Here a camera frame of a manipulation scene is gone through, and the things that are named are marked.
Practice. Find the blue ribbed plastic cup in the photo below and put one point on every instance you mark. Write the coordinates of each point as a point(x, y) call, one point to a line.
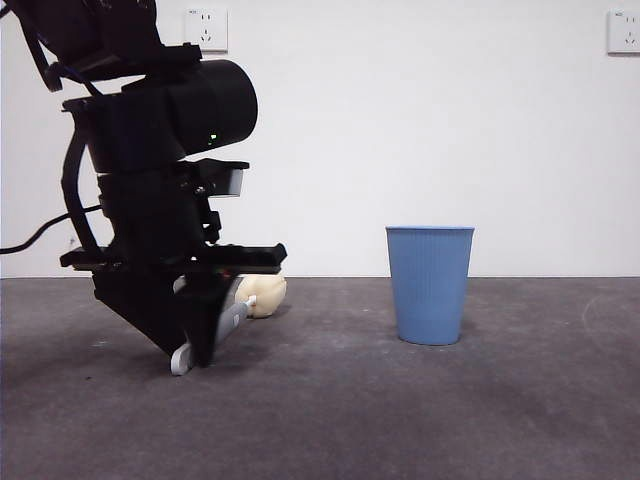
point(430, 285)

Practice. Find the left wrist's grey camera box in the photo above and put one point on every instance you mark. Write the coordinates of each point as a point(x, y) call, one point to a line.
point(231, 182)

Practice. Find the white wall socket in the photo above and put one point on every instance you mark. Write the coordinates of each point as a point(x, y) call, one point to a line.
point(625, 32)
point(210, 27)

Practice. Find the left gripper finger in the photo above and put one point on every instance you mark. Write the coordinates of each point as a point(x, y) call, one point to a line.
point(140, 300)
point(207, 320)

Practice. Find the cup brush with sponge head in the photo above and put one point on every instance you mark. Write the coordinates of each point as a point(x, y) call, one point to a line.
point(265, 295)

